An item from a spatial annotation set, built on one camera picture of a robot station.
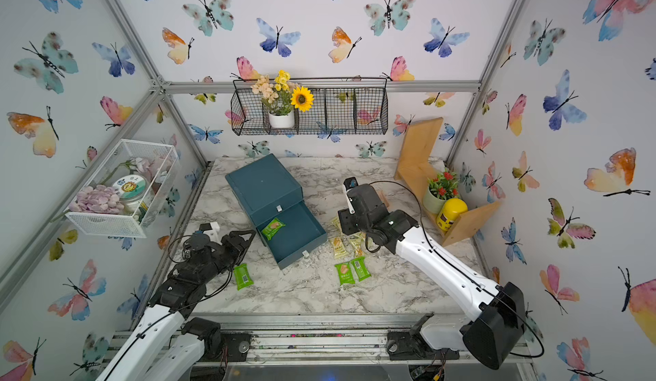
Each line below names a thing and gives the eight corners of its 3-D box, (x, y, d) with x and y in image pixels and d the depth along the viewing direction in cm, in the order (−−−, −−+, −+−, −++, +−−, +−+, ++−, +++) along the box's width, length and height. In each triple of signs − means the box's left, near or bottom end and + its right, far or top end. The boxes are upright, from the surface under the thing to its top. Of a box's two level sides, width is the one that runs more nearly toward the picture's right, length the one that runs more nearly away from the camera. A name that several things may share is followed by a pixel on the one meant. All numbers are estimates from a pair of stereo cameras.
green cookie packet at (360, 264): (359, 281, 88) (359, 279, 86) (351, 261, 93) (352, 259, 91) (371, 277, 89) (372, 275, 87) (363, 258, 93) (363, 255, 92)
